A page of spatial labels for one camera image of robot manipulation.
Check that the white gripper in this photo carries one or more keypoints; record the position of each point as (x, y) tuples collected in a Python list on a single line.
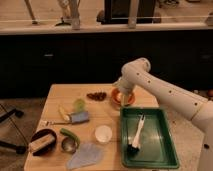
[(126, 89)]

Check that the dark red grapes bunch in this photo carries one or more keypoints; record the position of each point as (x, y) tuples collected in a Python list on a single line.
[(97, 96)]

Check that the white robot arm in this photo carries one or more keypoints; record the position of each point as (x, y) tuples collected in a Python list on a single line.
[(195, 108)]

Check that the light green small cup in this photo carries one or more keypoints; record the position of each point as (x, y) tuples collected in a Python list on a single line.
[(79, 105)]

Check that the white paper cup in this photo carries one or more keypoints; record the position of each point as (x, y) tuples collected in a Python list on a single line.
[(103, 133)]

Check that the orange bowl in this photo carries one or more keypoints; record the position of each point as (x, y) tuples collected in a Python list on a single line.
[(116, 97)]

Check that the wooden table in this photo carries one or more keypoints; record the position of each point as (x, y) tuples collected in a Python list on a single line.
[(101, 112)]

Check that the blue grey sponge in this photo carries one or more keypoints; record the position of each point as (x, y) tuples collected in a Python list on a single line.
[(81, 117)]

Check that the yellow banana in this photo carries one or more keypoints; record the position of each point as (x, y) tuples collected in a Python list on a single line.
[(64, 114)]

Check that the green plastic tray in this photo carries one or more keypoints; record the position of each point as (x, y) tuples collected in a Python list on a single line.
[(156, 147)]

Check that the green pepper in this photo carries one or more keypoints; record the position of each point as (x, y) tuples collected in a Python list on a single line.
[(70, 134)]

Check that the light blue cloth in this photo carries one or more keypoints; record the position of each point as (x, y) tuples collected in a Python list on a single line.
[(87, 154)]

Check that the small metal bowl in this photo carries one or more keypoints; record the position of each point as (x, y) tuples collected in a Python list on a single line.
[(69, 145)]

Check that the metal fork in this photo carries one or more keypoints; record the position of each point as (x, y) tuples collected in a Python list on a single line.
[(49, 123)]

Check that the white rectangular block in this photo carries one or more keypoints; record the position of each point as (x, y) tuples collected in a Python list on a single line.
[(40, 143)]

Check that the dark round bowl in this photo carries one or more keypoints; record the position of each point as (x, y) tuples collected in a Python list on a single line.
[(47, 148)]

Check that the white handled black brush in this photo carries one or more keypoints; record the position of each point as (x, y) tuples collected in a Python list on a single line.
[(133, 148)]

